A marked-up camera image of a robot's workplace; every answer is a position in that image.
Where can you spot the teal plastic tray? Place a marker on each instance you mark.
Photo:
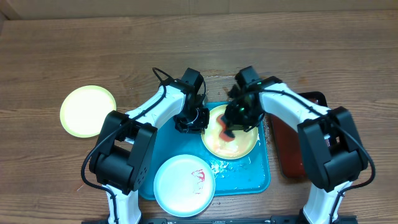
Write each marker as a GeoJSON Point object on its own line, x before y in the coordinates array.
{"type": "Point", "coordinates": [247, 175]}

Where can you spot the small yellow plate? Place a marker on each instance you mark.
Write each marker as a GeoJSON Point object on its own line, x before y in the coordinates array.
{"type": "Point", "coordinates": [243, 144]}

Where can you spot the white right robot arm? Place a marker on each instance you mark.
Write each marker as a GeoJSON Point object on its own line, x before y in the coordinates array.
{"type": "Point", "coordinates": [332, 153]}

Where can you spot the dark red water tray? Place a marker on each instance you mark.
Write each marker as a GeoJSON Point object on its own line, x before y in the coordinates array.
{"type": "Point", "coordinates": [288, 149]}

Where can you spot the large yellow plate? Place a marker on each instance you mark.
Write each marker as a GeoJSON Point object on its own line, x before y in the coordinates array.
{"type": "Point", "coordinates": [83, 111]}

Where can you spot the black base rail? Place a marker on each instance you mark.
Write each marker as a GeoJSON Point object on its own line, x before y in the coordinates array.
{"type": "Point", "coordinates": [276, 219]}

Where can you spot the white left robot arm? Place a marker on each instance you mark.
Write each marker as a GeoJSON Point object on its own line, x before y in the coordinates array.
{"type": "Point", "coordinates": [120, 160]}

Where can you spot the light blue plate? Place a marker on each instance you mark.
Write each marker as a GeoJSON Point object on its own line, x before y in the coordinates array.
{"type": "Point", "coordinates": [184, 185]}

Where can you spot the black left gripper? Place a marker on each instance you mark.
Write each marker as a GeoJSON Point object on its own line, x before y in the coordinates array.
{"type": "Point", "coordinates": [197, 129]}

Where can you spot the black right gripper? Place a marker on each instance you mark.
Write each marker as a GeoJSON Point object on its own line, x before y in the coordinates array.
{"type": "Point", "coordinates": [236, 121]}

